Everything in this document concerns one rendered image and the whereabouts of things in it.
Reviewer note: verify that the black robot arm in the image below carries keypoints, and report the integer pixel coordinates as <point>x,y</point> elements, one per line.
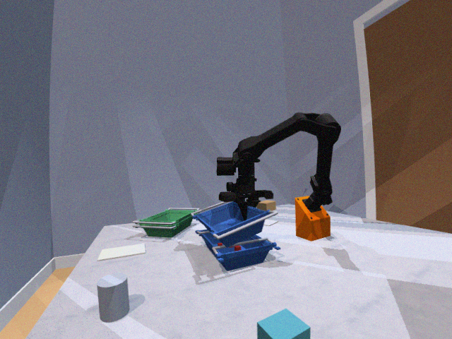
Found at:
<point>324,126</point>

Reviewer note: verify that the grey cylinder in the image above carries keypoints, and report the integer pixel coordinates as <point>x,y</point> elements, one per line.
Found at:
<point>113,297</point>

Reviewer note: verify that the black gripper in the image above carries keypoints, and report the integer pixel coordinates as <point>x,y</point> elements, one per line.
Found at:
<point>246,185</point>

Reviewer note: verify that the teal cube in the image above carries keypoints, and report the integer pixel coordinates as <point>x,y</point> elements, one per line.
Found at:
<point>283,325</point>

